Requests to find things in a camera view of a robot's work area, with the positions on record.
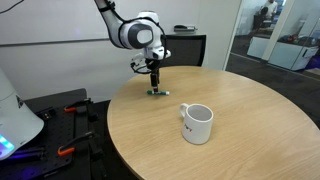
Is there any white glass partition post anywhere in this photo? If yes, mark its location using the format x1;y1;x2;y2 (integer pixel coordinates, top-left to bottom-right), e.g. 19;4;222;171
261;0;297;62

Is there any white ceramic mug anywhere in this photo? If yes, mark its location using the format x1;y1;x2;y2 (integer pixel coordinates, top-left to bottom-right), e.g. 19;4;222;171
179;102;215;146

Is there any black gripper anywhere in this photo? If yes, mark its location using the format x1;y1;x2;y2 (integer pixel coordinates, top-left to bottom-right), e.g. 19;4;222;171
145;58;161;93

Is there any black perforated workbench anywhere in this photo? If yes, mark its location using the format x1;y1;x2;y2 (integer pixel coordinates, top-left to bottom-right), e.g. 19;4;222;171
0;87;113;180

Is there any thin black wall cable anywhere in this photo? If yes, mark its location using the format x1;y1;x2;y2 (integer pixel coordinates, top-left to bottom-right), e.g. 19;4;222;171
0;0;25;15

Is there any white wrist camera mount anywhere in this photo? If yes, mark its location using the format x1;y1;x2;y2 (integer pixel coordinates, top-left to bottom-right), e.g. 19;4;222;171
130;53;148;75

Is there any white low cabinet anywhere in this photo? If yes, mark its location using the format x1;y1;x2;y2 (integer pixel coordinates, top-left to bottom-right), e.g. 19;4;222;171
267;41;320;72

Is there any grey device on ledge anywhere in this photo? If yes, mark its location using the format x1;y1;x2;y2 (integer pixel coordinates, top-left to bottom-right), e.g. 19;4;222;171
173;24;198;34

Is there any orange handled black clamp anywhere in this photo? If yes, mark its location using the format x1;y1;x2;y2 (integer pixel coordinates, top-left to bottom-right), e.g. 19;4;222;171
56;130;97;158
63;97;93;114

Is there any person in white shirt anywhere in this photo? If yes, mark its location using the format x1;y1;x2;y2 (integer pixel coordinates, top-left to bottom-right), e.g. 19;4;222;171
262;0;280;20

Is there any white dome-shaped housing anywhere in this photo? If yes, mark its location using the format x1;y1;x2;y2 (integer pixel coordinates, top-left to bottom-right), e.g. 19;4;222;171
0;68;45;162

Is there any green dry erase marker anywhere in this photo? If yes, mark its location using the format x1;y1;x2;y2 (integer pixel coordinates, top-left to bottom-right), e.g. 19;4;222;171
146;89;171;97

